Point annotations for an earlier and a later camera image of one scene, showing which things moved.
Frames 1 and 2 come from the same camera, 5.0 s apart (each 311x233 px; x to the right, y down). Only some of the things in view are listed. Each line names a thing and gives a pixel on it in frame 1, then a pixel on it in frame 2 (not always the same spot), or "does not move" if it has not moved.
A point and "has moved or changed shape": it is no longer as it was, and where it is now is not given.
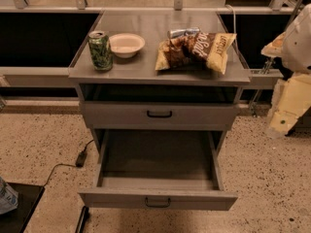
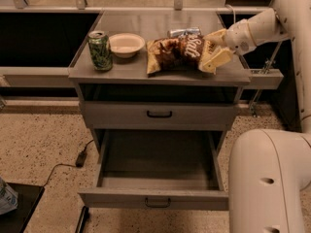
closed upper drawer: (159, 115) does not move
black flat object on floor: (82, 219) does not move
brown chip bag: (202, 49) has moved or changed shape
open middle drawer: (159, 170) does not move
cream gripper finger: (275, 48) to (239, 37)
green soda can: (101, 50) does not move
